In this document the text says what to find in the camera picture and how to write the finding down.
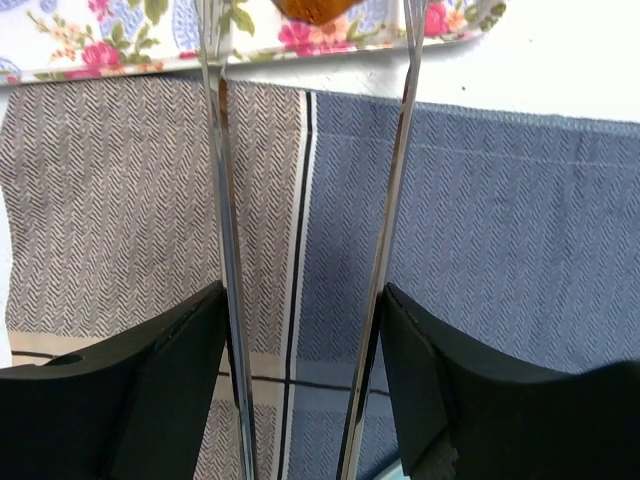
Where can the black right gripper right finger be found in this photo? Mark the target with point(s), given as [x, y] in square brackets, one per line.
[464, 410]

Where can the blue and cream plate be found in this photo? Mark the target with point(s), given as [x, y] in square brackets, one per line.
[393, 472]

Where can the metal bread tongs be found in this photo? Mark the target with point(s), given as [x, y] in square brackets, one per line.
[215, 85]

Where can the patchwork blue grey placemat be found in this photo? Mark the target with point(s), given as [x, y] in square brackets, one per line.
[520, 230]

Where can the floral serving tray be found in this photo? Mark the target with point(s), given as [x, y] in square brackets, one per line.
[55, 41]

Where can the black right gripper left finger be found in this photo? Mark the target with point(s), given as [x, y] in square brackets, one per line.
[132, 406]

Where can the dark brown muffin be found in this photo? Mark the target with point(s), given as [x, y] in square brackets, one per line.
[314, 12]

